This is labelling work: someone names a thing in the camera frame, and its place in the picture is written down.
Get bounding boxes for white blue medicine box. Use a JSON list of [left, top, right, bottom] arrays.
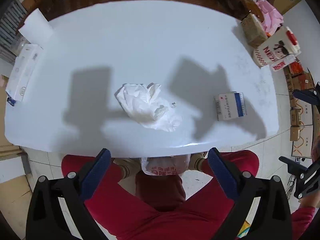
[[214, 92, 247, 121]]

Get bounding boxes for white plastic trash bag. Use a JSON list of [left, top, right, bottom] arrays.
[[140, 154, 191, 176]]

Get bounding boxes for white tissue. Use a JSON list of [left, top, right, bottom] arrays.
[[115, 83, 182, 132]]

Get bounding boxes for cardboard boxes on floor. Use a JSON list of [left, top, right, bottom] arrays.
[[284, 61, 319, 159]]

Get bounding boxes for Nezha popcorn bucket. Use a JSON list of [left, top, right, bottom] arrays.
[[253, 26, 301, 72]]

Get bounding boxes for brown cardboard tissue box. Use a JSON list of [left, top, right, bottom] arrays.
[[241, 13, 268, 49]]

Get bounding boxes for pink cloth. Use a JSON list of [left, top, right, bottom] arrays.
[[256, 0, 284, 36]]

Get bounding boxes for red trousers legs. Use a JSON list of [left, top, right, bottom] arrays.
[[61, 149, 316, 240]]

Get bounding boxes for white tissue box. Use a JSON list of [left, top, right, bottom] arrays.
[[5, 44, 43, 106]]

